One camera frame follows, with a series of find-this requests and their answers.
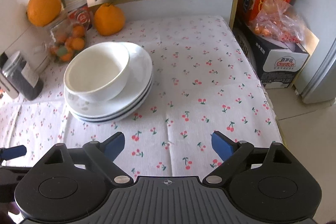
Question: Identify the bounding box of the plain white plate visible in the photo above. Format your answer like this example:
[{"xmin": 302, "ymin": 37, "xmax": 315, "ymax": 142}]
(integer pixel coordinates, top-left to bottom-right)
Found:
[{"xmin": 64, "ymin": 42, "xmax": 153, "ymax": 116}]

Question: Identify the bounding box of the silver refrigerator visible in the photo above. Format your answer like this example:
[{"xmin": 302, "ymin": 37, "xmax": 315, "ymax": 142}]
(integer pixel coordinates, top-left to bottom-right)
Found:
[{"xmin": 294, "ymin": 0, "xmax": 336, "ymax": 105}]

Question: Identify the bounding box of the white countertop appliance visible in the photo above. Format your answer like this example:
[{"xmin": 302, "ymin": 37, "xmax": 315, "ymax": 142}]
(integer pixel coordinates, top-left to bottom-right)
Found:
[{"xmin": 0, "ymin": 0, "xmax": 54, "ymax": 98}]

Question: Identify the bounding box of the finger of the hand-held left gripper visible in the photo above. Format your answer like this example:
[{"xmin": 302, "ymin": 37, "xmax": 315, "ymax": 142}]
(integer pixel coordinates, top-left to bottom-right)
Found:
[{"xmin": 0, "ymin": 145, "xmax": 30, "ymax": 180}]

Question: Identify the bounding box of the cluster of small oranges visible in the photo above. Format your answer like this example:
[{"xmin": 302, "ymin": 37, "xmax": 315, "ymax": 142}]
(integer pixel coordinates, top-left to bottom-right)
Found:
[{"xmin": 50, "ymin": 25, "xmax": 87, "ymax": 62}]

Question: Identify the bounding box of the cherry print tablecloth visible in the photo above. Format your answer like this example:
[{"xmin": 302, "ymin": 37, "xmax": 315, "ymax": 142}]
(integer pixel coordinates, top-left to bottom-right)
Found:
[{"xmin": 0, "ymin": 15, "xmax": 284, "ymax": 178}]

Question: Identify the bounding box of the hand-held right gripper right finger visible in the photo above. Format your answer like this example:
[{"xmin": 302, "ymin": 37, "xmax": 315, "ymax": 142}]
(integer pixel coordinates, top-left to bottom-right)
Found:
[{"xmin": 203, "ymin": 131, "xmax": 305, "ymax": 185}]

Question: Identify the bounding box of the blue patterned plate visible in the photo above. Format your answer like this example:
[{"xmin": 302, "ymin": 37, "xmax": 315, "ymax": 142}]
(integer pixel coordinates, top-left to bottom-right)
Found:
[
  {"xmin": 69, "ymin": 74, "xmax": 154, "ymax": 120},
  {"xmin": 71, "ymin": 82, "xmax": 154, "ymax": 124}
]

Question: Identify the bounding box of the dark jar with silver lid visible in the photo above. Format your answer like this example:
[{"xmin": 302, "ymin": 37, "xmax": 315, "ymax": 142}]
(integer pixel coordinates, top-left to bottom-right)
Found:
[{"xmin": 1, "ymin": 51, "xmax": 45, "ymax": 101}]

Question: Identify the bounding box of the large orange with leaves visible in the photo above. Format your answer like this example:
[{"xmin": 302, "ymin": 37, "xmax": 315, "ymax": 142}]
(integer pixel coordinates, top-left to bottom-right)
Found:
[{"xmin": 26, "ymin": 0, "xmax": 66, "ymax": 28}]

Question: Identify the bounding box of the wooden shelf stand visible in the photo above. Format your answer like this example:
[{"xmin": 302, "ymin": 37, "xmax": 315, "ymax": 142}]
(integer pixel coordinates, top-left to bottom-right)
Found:
[{"xmin": 89, "ymin": 0, "xmax": 239, "ymax": 30}]

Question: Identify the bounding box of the round white bowl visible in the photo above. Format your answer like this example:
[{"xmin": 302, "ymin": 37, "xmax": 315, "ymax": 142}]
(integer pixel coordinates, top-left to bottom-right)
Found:
[{"xmin": 63, "ymin": 42, "xmax": 130, "ymax": 103}]

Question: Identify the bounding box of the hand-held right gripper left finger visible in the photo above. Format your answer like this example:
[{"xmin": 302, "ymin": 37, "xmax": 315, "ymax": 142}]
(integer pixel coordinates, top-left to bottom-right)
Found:
[{"xmin": 30, "ymin": 132, "xmax": 133, "ymax": 185}]

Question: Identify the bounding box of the large orange with stem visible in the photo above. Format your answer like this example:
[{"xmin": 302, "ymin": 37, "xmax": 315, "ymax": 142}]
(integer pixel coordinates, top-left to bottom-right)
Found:
[{"xmin": 94, "ymin": 0, "xmax": 125, "ymax": 36}]

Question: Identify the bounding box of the dark cardboard box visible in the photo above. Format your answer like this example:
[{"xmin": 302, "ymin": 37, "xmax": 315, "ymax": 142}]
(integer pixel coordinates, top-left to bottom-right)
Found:
[{"xmin": 234, "ymin": 21, "xmax": 319, "ymax": 89}]

